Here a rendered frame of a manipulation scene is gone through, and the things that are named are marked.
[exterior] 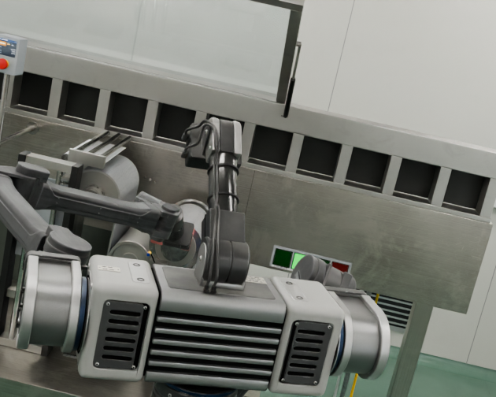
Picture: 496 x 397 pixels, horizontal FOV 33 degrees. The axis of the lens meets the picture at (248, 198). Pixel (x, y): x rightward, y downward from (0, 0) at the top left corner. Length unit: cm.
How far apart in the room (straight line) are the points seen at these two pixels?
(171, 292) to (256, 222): 139
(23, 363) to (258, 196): 86
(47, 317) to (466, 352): 428
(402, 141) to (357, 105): 233
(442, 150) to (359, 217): 32
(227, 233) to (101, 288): 22
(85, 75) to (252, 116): 53
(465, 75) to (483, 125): 31
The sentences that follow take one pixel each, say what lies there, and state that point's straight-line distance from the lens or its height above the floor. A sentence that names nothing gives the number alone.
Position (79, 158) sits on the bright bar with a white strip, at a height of 144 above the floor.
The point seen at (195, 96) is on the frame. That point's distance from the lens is 257.
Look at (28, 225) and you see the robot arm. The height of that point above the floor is 148.
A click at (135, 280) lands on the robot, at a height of 153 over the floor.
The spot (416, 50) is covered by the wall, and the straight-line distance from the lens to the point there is 488.
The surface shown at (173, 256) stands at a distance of 231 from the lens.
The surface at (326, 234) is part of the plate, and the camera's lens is 261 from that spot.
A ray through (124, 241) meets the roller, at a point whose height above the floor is 123.
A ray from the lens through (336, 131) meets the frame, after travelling 255.
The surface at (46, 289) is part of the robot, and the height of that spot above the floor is 149.
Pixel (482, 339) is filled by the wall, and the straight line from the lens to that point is 533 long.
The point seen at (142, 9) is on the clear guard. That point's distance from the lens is 234.
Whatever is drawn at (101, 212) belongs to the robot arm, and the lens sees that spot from 191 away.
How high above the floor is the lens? 198
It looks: 14 degrees down
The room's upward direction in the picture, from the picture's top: 13 degrees clockwise
